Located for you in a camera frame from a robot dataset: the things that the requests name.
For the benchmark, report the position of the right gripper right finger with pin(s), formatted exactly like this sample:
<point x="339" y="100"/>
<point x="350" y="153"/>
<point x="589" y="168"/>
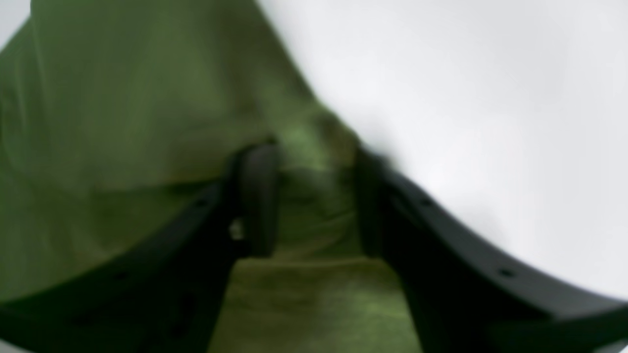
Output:
<point x="466" y="295"/>

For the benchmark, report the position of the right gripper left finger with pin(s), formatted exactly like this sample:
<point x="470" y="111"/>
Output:
<point x="166" y="293"/>

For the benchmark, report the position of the olive green T-shirt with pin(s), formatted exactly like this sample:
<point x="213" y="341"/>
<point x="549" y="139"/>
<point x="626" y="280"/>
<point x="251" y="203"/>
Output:
<point x="116" y="113"/>

